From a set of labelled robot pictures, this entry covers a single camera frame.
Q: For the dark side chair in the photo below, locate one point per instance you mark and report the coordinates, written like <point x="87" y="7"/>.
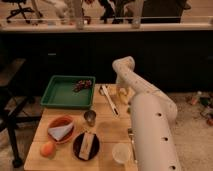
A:
<point x="10" y="108"/>

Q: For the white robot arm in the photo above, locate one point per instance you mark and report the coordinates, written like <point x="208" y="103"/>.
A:
<point x="152" y="112"/>

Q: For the orange fruit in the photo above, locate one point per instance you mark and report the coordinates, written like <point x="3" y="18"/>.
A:
<point x="48" y="149"/>

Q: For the silver fork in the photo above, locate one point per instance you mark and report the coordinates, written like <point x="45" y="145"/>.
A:
<point x="130" y="134"/>

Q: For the wooden block on plate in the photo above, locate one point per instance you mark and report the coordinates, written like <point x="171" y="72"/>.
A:
<point x="86" y="145"/>

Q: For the black office chair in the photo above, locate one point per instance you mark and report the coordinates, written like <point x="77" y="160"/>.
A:
<point x="23" y="10"/>

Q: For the green plastic tray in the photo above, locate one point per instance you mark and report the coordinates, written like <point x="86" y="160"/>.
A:
<point x="59" y="93"/>

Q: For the white paper cup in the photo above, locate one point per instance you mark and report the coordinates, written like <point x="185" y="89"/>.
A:
<point x="121" y="153"/>

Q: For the black round plate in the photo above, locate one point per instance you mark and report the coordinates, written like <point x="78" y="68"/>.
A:
<point x="77" y="145"/>

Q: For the dark red grapes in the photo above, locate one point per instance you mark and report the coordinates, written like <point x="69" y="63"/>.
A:
<point x="82" y="84"/>

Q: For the small metal cup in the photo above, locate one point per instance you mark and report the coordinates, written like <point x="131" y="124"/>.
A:
<point x="90" y="117"/>

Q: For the white folded napkin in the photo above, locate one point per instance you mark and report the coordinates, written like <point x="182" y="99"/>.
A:
<point x="59" y="132"/>

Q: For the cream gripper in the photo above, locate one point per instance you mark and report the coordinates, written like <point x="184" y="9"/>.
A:
<point x="121" y="84"/>

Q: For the yellow banana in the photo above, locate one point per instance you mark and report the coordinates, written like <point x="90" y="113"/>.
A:
<point x="123" y="95"/>

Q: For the orange bowl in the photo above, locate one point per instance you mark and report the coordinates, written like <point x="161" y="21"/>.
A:
<point x="61" y="121"/>

